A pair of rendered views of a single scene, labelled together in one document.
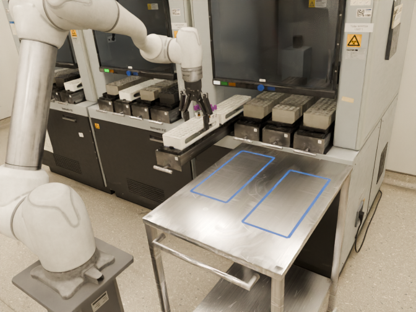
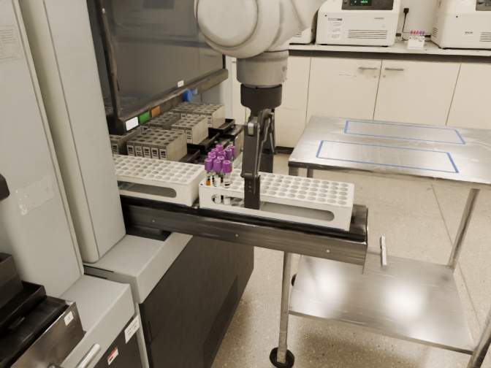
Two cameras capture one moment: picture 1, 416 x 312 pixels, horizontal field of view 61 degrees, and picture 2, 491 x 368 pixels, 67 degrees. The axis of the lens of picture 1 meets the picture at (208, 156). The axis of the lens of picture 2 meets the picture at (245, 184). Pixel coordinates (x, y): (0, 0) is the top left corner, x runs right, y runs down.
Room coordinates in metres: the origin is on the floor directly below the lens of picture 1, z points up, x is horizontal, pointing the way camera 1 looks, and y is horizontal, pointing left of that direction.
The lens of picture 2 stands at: (1.76, 0.66, 1.19)
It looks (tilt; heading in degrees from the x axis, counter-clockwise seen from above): 26 degrees down; 250
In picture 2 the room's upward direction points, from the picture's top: straight up
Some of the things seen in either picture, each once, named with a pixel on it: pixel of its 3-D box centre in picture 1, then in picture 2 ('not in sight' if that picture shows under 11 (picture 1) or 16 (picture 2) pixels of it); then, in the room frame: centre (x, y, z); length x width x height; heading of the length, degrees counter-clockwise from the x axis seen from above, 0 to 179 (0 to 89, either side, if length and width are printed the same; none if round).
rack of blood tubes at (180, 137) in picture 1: (192, 130); (275, 198); (1.48, 0.06, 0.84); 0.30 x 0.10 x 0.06; 143
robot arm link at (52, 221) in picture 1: (56, 221); not in sight; (0.83, 0.44, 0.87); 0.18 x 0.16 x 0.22; 58
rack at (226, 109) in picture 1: (229, 109); (138, 179); (1.74, -0.13, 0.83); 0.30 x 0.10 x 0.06; 143
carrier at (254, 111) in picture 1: (254, 111); (174, 150); (1.64, -0.24, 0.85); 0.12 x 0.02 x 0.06; 54
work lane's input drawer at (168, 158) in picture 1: (210, 131); (213, 211); (1.59, -0.02, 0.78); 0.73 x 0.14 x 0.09; 143
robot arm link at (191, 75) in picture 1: (192, 73); (261, 67); (1.51, 0.04, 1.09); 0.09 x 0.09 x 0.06
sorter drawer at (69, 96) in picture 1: (102, 85); not in sight; (2.67, 0.75, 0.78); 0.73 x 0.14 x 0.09; 143
